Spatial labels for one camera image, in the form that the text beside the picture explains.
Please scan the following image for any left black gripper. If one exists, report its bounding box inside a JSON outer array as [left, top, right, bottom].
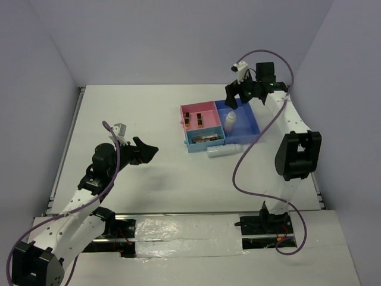
[[108, 136, 158, 177]]

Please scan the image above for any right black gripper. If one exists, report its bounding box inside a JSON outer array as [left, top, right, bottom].
[[226, 70, 262, 110]]

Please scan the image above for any white pastel bottle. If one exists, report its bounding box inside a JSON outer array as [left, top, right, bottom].
[[224, 111, 236, 134]]

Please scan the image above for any black gold lipstick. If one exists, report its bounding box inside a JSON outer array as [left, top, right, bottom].
[[183, 112, 190, 129], [196, 113, 204, 129]]

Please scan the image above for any long brown eyeshadow palette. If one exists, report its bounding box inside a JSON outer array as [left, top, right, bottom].
[[192, 134, 221, 144]]

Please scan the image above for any white spray bottle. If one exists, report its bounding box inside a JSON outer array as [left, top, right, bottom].
[[206, 144, 243, 158]]

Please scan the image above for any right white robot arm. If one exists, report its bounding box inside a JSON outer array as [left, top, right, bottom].
[[225, 60, 322, 215]]

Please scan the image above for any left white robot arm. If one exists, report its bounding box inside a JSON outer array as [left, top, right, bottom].
[[7, 136, 159, 285]]

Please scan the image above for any pink blue purple organizer tray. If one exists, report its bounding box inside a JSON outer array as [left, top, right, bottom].
[[180, 98, 260, 153]]

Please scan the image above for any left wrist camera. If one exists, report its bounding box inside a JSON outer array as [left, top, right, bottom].
[[109, 123, 127, 145]]

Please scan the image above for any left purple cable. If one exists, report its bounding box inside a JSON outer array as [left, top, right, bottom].
[[5, 120, 121, 286]]

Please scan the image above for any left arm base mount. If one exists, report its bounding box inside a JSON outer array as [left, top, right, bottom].
[[83, 219, 136, 258]]

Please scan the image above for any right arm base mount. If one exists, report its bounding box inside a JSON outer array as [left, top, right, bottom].
[[235, 202, 296, 250]]

